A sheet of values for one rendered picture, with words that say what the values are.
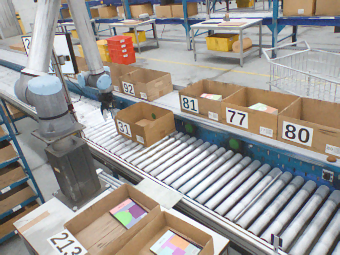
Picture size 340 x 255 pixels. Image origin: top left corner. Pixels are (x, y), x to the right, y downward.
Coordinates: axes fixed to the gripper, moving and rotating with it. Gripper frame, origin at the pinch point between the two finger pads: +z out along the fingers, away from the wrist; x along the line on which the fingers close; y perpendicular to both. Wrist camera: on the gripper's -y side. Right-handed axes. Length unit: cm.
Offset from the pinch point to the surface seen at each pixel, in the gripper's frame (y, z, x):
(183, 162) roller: 53, 23, 19
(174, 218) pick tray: 89, 19, -25
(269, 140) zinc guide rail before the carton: 95, 5, 48
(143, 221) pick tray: 79, 20, -35
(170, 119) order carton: 19.5, 8.4, 39.8
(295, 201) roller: 122, 22, 26
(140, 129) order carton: 15.2, 9.0, 14.7
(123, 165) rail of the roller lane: 21.6, 26.1, -7.1
